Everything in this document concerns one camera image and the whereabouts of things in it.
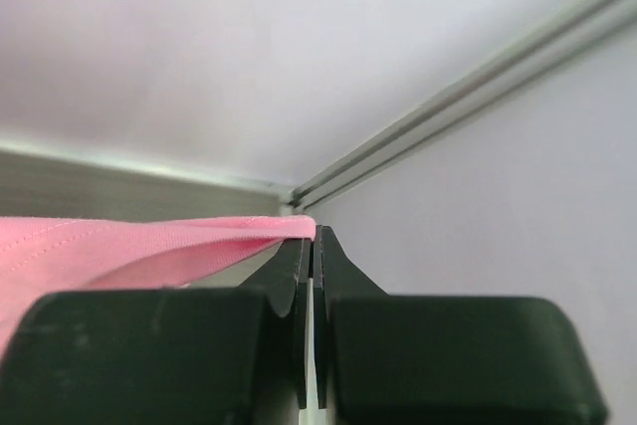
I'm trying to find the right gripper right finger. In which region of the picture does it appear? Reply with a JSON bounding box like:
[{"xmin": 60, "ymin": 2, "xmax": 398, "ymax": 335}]
[{"xmin": 312, "ymin": 226, "xmax": 609, "ymax": 424}]

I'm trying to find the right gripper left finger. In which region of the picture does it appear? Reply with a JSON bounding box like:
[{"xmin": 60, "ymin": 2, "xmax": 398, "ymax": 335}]
[{"xmin": 1, "ymin": 240, "xmax": 312, "ymax": 424}]

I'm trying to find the light pink t-shirt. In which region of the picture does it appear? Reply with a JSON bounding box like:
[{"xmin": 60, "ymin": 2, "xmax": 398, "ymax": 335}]
[{"xmin": 1, "ymin": 216, "xmax": 316, "ymax": 344}]

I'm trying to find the right aluminium frame post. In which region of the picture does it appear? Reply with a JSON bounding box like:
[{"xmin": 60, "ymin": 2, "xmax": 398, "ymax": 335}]
[{"xmin": 287, "ymin": 0, "xmax": 636, "ymax": 210}]

